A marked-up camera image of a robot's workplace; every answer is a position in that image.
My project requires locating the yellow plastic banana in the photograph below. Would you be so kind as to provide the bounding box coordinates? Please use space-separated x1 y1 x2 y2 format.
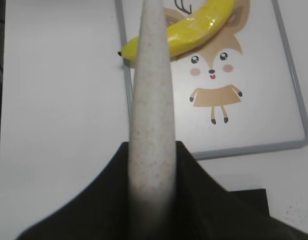
118 0 236 61

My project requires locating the white-handled kitchen knife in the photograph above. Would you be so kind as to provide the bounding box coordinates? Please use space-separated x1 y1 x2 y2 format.
128 0 176 240

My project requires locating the white grey-rimmed cutting board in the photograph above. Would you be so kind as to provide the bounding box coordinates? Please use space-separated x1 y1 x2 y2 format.
114 0 308 161

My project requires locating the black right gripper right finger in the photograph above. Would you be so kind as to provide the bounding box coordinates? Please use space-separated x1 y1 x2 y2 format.
171 141 308 240

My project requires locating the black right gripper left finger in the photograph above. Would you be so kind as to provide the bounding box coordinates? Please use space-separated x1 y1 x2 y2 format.
18 142 142 240

